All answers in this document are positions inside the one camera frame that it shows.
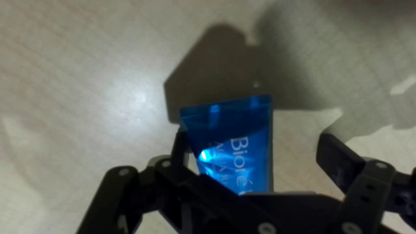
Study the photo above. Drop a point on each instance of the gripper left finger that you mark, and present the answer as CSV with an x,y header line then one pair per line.
x,y
169,185

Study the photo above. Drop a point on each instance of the blue squeeze tube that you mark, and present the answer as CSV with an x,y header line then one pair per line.
x,y
234,143

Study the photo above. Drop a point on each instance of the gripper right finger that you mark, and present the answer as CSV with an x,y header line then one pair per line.
x,y
367,191

